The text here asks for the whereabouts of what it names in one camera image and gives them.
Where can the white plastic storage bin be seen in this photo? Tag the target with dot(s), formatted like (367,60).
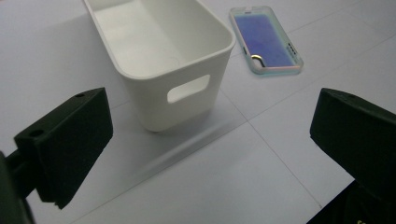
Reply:
(174,62)

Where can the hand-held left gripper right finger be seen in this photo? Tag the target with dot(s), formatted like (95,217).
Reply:
(358,137)

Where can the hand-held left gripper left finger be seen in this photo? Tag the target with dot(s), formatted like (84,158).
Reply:
(68,146)

